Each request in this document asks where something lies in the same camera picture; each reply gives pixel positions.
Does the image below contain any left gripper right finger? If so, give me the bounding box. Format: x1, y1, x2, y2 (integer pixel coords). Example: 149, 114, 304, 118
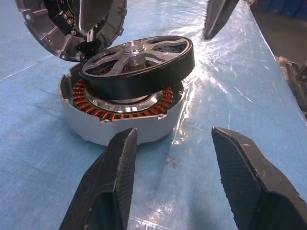
211, 126, 307, 230

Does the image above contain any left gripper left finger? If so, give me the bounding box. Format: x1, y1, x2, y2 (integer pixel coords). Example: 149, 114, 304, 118
59, 127, 139, 230

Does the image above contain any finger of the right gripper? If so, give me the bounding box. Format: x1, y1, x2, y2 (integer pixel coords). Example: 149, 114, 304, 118
77, 0, 109, 37
203, 0, 240, 40

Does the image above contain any silver motor housing lid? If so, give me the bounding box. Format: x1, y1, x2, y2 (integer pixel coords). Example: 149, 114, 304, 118
14, 0, 128, 63

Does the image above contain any dark metal frame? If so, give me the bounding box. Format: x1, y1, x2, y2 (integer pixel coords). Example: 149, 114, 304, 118
275, 55, 307, 118

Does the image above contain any copper wound motor stator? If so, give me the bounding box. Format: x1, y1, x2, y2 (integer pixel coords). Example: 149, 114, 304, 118
58, 66, 186, 147

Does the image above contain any black spoked rotor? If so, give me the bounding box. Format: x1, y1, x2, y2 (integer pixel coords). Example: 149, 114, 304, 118
78, 35, 195, 101

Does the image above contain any blue table mat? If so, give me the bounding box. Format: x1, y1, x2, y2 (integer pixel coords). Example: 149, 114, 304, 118
0, 0, 307, 230

